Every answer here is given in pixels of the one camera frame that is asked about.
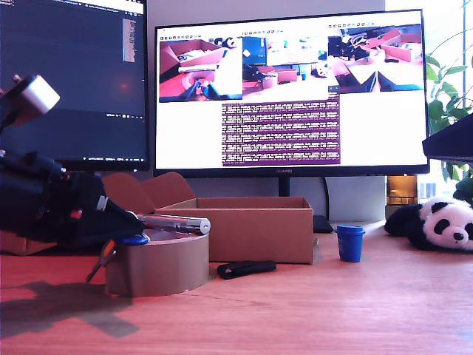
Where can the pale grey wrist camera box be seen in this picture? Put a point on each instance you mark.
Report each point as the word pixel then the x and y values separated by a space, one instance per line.
pixel 37 94

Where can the dark-screen computer monitor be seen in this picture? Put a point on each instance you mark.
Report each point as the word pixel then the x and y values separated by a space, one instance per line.
pixel 92 92

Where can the panda plush toy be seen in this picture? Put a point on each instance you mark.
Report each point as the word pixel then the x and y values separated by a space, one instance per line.
pixel 439 225

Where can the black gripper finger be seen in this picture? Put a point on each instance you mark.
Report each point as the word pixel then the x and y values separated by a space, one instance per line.
pixel 111 214
pixel 85 234

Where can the key bunch with blue fob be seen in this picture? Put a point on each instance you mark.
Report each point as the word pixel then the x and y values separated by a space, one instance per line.
pixel 133 240

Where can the amber glass jar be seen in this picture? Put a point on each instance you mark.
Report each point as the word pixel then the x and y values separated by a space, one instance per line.
pixel 402 190

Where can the bright-screen black-framed monitor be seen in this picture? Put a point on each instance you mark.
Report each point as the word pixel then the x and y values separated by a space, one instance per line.
pixel 380 129

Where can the brown packing tape roll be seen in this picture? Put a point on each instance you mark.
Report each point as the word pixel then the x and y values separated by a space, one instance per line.
pixel 166 266

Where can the silver metal flashlight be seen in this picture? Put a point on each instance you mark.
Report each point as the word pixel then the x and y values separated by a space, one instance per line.
pixel 177 223

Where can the small blue cup with lid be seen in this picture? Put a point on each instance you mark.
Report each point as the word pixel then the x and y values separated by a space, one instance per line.
pixel 349 246

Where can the black USB stick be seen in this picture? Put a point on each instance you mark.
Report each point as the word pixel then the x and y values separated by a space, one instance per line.
pixel 247 268

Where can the green leafy houseplant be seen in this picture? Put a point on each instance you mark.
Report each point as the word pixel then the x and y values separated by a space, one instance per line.
pixel 445 100

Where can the black monitor stand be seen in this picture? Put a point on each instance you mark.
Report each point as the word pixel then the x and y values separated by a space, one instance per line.
pixel 284 186

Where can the open cardboard box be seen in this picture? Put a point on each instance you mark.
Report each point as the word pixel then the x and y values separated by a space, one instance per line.
pixel 258 236

